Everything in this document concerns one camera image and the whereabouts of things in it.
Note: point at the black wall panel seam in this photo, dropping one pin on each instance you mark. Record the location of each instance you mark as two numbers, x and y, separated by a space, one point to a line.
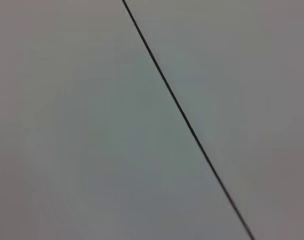
181 115

